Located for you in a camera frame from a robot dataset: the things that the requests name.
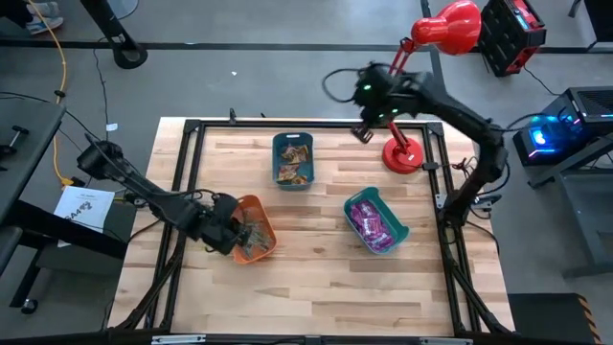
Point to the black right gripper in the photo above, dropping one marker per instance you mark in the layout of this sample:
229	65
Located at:
383	96

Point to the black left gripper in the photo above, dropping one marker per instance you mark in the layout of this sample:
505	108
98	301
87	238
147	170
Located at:
221	225

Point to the green stick candy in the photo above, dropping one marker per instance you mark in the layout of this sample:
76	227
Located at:
246	229
259	235

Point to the clear plastic packet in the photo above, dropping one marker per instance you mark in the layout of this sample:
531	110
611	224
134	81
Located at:
252	244

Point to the orange plastic bin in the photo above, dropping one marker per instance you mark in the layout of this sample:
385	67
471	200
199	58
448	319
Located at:
256	256

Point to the blue plastic bin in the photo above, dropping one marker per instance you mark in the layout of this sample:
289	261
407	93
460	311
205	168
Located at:
278	187

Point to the gold candy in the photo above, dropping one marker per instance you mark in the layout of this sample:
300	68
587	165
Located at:
300	179
293	154
287	173

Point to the purple candy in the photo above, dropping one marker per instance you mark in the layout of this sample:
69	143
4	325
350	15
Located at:
373	229
383	242
364	213

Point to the teal plastic bin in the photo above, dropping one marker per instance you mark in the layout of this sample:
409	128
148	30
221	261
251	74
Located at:
400	230

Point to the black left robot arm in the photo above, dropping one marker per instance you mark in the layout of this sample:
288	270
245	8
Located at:
167	208

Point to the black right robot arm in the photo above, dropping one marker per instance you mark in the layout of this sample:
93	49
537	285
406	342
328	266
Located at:
460	115

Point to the black table clamp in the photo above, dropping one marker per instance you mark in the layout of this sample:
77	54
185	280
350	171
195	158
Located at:
233	115

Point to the red desk lamp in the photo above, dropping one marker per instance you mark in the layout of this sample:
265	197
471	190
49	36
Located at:
450	26

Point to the white paper sheet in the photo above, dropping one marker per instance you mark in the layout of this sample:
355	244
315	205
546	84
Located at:
81	211

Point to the small white tag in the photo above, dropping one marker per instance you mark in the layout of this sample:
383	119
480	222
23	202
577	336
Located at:
111	127

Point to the black and red toolbox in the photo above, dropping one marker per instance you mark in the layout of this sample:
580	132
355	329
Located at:
510	33

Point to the black floor stand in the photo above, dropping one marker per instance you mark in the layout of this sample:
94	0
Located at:
127	52

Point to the black computer with coloured lights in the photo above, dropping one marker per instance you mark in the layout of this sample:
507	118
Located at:
584	105

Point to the black caster wheel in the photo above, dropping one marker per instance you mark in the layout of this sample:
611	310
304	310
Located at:
29	306

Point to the black desk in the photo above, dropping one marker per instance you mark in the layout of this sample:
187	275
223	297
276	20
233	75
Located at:
29	144

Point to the black computer stand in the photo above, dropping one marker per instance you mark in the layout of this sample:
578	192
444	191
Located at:
586	225

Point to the grey round floor base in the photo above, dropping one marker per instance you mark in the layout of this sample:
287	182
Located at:
122	7

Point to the black case with hazard stripe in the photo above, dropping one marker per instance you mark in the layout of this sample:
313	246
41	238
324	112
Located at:
546	318

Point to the tall black cabinet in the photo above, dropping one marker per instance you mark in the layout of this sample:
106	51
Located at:
598	19

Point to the person's foot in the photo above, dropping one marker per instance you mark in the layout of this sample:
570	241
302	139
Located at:
43	9
43	25

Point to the person's leg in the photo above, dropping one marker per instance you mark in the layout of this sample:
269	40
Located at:
12	9

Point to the silver table bracket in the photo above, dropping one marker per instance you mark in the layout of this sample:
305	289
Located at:
177	339
445	341

